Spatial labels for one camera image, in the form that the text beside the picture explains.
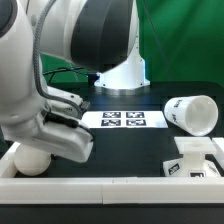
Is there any white right fence bar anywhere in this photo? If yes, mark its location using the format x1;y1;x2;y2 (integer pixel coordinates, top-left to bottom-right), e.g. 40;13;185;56
212;137;224;170

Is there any black cable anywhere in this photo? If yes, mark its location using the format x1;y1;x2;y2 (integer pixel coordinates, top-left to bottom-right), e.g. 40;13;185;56
42;66;101;84

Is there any white lamp bulb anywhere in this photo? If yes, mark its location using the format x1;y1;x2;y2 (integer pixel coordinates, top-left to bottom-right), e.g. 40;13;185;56
14;144;51;176

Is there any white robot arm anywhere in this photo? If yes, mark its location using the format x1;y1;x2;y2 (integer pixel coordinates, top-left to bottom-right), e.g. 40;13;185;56
0;0;149;162

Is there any white front fence bar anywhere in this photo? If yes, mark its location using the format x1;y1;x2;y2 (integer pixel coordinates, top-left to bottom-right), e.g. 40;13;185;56
0;177;224;204

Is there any white fence bar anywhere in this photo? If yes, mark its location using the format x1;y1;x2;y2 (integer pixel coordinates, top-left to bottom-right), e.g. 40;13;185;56
0;177;224;204
212;137;224;170
0;142;20;178

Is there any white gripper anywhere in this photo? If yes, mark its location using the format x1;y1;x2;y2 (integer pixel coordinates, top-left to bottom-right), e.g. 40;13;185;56
1;113;94;163

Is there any white left fence bar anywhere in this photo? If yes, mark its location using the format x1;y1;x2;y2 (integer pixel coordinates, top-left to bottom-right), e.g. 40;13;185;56
0;142;20;178

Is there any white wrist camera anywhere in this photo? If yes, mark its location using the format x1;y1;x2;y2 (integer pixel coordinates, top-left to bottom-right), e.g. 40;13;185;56
46;85;92;118

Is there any white marker sheet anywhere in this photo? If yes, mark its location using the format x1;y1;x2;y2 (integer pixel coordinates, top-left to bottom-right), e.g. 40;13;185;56
82;111;168;128

